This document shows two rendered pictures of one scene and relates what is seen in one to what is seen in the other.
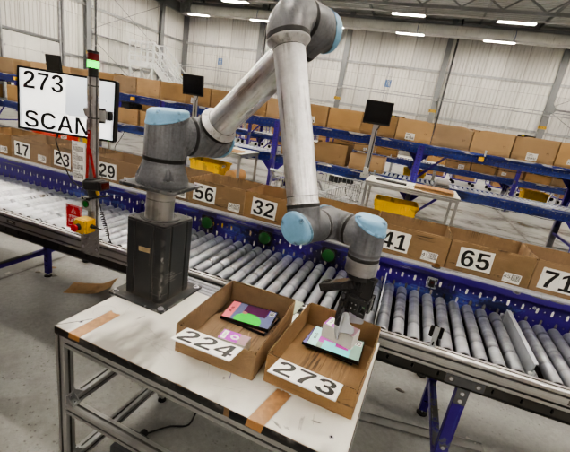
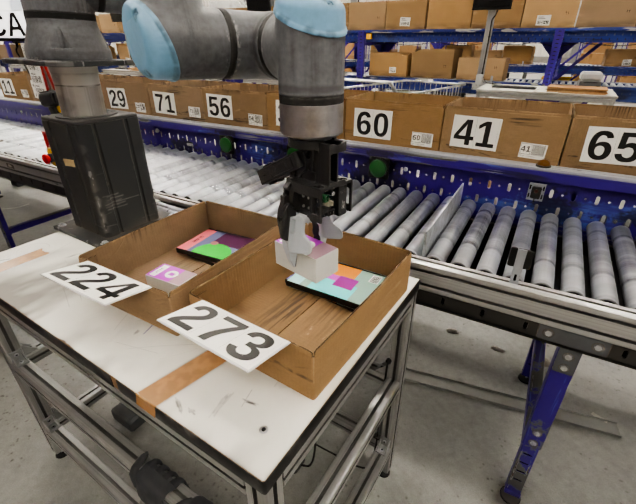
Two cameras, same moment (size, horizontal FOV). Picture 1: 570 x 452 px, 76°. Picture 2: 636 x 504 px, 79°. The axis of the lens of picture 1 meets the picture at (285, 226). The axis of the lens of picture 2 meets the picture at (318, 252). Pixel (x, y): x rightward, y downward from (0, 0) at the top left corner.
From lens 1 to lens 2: 0.62 m
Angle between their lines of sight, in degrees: 16
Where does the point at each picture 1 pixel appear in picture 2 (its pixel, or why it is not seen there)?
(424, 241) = (524, 127)
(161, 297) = (108, 228)
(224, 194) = (241, 103)
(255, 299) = (237, 224)
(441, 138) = (592, 14)
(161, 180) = (49, 46)
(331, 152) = (432, 61)
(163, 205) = (75, 92)
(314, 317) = not seen: hidden behind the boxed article
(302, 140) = not seen: outside the picture
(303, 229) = (141, 30)
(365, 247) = (294, 66)
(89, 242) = not seen: hidden behind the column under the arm
